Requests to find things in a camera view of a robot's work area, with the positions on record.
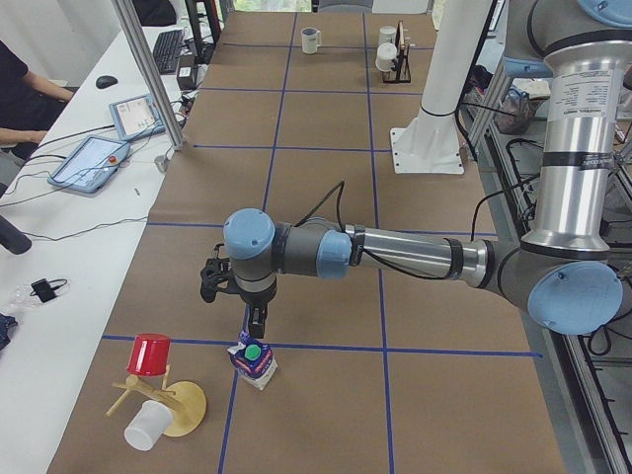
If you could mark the teach pendant tablet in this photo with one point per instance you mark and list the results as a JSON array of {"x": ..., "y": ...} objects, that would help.
[
  {"x": 90, "y": 165},
  {"x": 136, "y": 117}
]

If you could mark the white mug with handle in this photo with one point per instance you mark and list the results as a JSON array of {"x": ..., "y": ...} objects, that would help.
[{"x": 311, "y": 40}]

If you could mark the small black adapter box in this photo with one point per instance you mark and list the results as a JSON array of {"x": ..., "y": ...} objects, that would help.
[{"x": 46, "y": 290}]

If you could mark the person in black shirt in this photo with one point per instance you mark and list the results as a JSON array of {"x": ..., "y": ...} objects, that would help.
[{"x": 30, "y": 105}]

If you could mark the black power box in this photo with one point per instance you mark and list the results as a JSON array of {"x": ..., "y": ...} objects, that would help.
[{"x": 187, "y": 72}]

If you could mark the white cup on tree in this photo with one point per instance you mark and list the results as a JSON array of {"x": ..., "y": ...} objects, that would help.
[{"x": 148, "y": 425}]

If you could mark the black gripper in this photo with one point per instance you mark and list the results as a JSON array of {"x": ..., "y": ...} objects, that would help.
[{"x": 255, "y": 299}]

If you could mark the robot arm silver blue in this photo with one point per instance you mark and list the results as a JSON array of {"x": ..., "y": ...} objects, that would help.
[{"x": 558, "y": 272}]

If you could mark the black computer mouse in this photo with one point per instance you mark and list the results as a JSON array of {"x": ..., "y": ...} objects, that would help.
[{"x": 105, "y": 81}]

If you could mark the black wire cup rack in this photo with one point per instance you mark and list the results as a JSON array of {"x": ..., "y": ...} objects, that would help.
[{"x": 401, "y": 70}]

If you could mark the blue white milk carton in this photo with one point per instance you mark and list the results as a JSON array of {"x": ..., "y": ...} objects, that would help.
[{"x": 254, "y": 361}]

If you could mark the white mug in rack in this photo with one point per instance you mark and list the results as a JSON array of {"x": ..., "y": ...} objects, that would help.
[{"x": 387, "y": 34}]

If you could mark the white cup in rack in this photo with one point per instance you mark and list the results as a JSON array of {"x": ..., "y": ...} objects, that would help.
[{"x": 386, "y": 55}]

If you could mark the near teach pendant tablet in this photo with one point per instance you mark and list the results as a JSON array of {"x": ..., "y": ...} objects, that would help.
[{"x": 90, "y": 165}]

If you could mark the red cup on tree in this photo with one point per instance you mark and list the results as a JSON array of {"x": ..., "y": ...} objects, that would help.
[{"x": 149, "y": 355}]

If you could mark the white camera pillar base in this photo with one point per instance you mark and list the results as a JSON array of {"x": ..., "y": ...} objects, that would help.
[{"x": 429, "y": 144}]

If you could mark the black keyboard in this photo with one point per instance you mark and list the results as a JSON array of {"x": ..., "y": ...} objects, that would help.
[{"x": 166, "y": 51}]

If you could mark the wooden mug tree stand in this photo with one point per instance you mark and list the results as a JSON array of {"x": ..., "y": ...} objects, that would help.
[{"x": 185, "y": 399}]

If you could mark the far teach pendant tablet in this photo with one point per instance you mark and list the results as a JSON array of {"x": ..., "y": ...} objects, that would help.
[{"x": 136, "y": 117}]

